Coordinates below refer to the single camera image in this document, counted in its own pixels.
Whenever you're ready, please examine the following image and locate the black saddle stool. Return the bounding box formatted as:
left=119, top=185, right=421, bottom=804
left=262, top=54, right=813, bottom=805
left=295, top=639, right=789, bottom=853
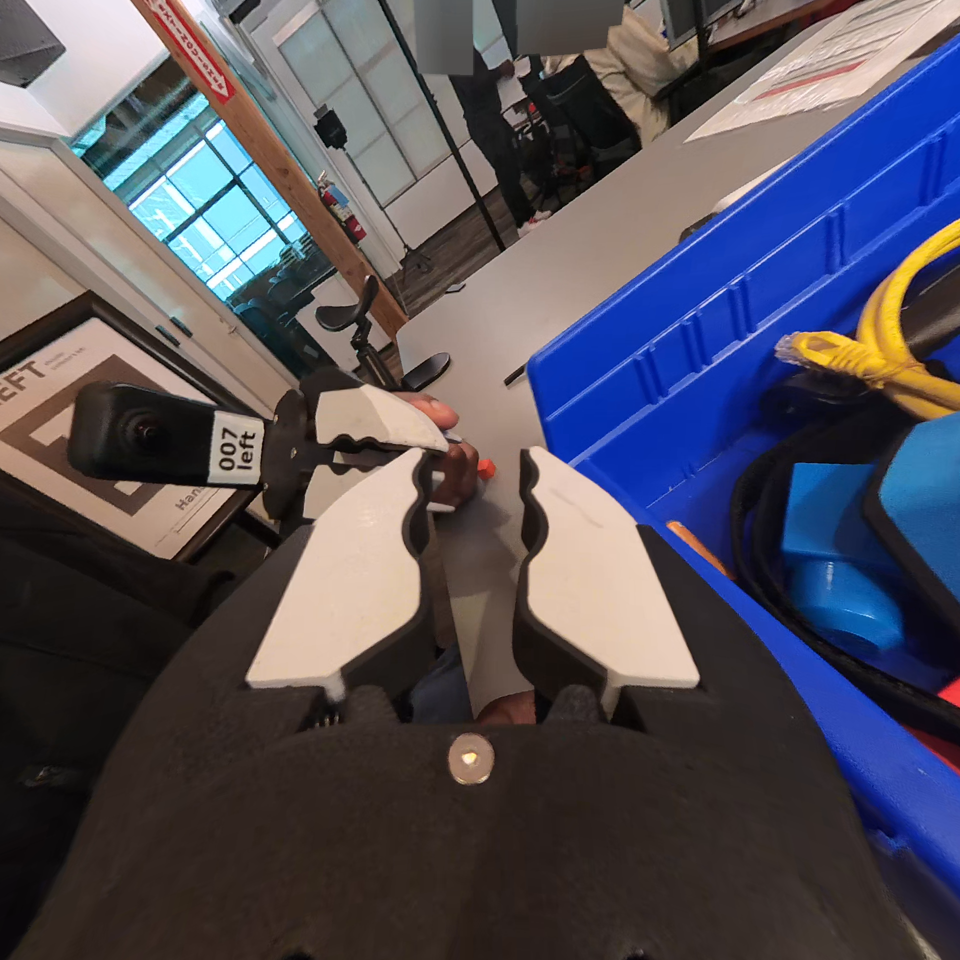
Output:
left=314, top=275, right=453, bottom=396

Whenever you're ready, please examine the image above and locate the orange stick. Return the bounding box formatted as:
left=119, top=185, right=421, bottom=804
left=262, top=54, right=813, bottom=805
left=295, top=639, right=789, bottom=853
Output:
left=665, top=519, right=738, bottom=580

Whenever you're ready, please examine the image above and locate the black stand pole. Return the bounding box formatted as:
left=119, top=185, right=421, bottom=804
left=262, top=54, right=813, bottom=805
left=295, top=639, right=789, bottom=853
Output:
left=377, top=0, right=509, bottom=254

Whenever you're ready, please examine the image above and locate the wooden support post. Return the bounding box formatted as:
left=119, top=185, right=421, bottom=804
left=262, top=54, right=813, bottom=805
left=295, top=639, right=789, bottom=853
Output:
left=131, top=0, right=411, bottom=348

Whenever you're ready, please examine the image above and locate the dark grey box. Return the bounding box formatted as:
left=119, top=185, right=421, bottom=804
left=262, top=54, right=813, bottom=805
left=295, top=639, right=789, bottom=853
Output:
left=0, top=0, right=68, bottom=90

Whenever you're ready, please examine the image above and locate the red and white sign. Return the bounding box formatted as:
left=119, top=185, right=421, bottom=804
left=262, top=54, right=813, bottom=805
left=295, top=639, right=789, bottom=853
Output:
left=148, top=0, right=238, bottom=107

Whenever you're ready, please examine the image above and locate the black office chair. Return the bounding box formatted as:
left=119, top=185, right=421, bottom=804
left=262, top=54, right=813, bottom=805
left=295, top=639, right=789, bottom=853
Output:
left=523, top=54, right=644, bottom=205

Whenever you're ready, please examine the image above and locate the person's left hand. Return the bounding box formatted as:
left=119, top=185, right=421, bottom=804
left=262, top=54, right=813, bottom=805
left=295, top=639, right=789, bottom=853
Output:
left=396, top=393, right=483, bottom=511

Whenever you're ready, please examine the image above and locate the white printed paper sheet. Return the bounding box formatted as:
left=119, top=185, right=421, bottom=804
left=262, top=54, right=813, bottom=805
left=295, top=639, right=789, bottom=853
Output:
left=684, top=0, right=948, bottom=145

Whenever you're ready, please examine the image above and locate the black camera tripod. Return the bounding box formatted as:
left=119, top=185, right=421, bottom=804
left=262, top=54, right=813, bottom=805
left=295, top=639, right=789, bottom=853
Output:
left=312, top=105, right=437, bottom=276

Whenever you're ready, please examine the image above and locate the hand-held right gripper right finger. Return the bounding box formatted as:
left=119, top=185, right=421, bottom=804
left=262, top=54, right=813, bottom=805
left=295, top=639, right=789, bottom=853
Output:
left=513, top=446, right=702, bottom=719

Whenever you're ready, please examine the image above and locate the large blue plastic bin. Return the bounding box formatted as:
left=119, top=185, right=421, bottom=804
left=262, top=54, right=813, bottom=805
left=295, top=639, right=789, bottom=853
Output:
left=525, top=33, right=960, bottom=960

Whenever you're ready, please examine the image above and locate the thick black cable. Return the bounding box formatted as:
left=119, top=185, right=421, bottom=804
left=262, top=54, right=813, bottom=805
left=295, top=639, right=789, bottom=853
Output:
left=729, top=426, right=960, bottom=723

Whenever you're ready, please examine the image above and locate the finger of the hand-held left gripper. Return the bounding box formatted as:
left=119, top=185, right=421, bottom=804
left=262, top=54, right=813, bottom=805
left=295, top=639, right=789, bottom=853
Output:
left=302, top=459, right=384, bottom=522
left=313, top=383, right=452, bottom=456

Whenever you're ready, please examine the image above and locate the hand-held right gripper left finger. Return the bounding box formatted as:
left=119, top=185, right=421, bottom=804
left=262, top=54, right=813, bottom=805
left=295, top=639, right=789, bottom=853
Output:
left=245, top=446, right=438, bottom=699

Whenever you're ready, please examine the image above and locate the yellow ethernet cable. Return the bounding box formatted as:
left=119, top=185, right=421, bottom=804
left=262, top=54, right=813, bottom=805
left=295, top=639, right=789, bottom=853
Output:
left=774, top=217, right=960, bottom=423

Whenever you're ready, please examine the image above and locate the blue plastic printed part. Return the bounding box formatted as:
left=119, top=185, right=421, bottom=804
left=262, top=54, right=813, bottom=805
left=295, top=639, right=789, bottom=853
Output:
left=778, top=460, right=906, bottom=656

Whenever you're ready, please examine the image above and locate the framed printed poster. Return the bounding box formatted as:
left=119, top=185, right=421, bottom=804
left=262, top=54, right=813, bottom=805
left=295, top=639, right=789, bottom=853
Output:
left=0, top=292, right=280, bottom=564

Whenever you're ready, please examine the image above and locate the computer monitor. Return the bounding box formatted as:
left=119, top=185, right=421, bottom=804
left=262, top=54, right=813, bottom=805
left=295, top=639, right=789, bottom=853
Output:
left=660, top=0, right=745, bottom=51

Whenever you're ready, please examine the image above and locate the person's leg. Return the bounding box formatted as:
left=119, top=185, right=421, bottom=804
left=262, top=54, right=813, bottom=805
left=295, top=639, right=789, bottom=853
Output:
left=410, top=648, right=474, bottom=726

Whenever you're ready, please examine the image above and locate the red fire extinguisher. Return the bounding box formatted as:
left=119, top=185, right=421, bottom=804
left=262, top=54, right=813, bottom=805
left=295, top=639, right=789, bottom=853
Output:
left=318, top=171, right=369, bottom=246

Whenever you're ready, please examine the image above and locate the blue and black case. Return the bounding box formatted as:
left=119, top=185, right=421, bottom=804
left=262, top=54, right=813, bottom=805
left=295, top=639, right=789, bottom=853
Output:
left=861, top=414, right=960, bottom=663

